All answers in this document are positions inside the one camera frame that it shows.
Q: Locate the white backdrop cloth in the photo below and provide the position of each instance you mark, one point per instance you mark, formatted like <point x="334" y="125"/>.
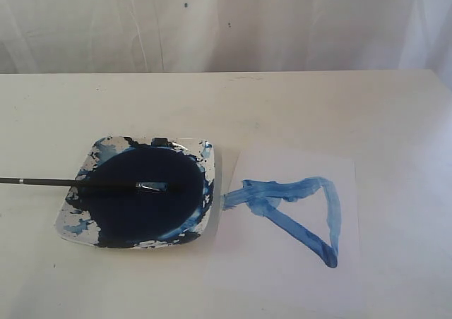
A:
<point x="112" y="36"/>

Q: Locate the white paper sheet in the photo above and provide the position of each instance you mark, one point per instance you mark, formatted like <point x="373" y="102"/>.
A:
<point x="289" y="227"/>

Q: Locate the black paintbrush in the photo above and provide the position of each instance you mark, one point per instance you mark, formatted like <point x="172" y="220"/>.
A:
<point x="88" y="183"/>

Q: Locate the white dish with blue paint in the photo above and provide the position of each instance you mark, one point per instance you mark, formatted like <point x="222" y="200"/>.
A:
<point x="169" y="203"/>

